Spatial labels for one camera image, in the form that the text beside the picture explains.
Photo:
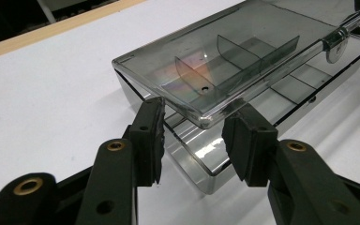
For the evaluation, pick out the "white background desk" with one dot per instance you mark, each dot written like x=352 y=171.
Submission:
x=48 y=11

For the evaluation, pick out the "clear grey compartment box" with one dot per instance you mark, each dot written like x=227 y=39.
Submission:
x=231 y=40

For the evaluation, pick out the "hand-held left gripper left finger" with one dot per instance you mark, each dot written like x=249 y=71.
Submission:
x=145 y=143

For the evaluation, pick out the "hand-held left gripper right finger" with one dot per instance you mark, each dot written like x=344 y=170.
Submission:
x=253 y=146

